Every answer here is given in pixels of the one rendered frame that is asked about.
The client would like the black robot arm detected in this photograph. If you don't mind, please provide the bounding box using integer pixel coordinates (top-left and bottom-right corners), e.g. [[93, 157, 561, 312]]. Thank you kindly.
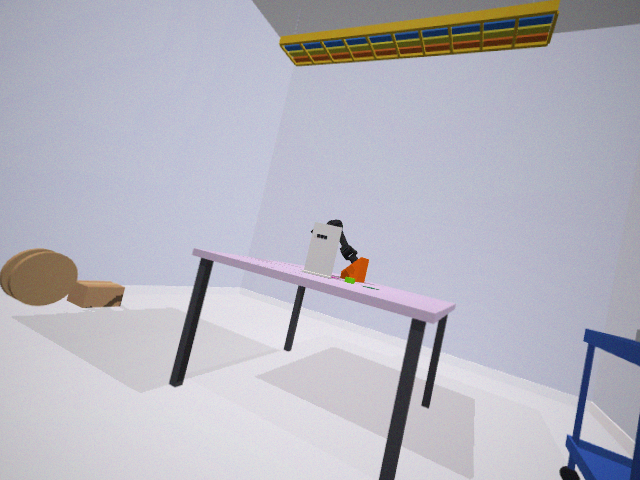
[[327, 219, 358, 263]]

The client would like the grey panel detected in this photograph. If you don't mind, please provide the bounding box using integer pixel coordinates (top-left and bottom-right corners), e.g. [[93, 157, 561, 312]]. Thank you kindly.
[[302, 222, 342, 279]]

